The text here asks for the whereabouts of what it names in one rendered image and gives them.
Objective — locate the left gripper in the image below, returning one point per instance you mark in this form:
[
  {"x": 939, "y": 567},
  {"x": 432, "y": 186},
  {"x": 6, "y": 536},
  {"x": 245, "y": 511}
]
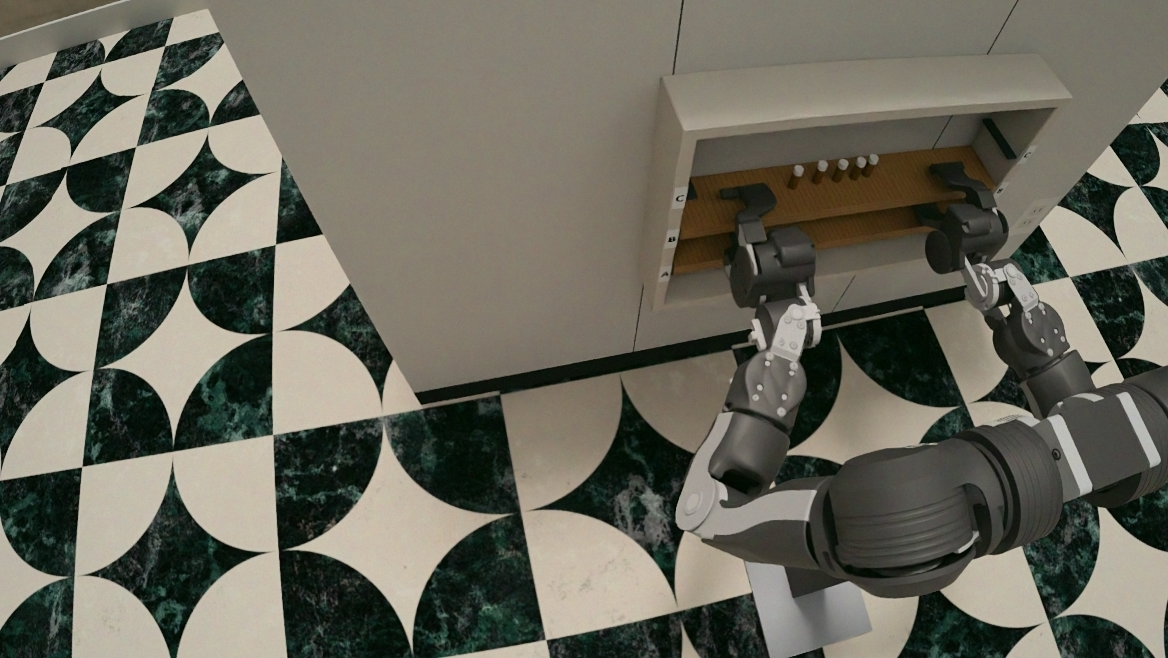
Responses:
[{"x": 787, "y": 257}]

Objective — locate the beige wall rack case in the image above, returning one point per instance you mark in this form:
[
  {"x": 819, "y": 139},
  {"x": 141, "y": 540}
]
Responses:
[{"x": 722, "y": 103}]

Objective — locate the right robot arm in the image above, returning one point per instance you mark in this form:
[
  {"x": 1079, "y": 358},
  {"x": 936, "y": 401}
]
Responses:
[{"x": 1032, "y": 337}]

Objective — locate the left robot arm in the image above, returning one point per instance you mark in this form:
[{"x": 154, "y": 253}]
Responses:
[{"x": 892, "y": 507}]

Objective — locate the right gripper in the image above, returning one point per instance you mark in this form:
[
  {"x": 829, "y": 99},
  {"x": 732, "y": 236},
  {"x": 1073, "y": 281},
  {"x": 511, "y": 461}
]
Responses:
[{"x": 967, "y": 233}]

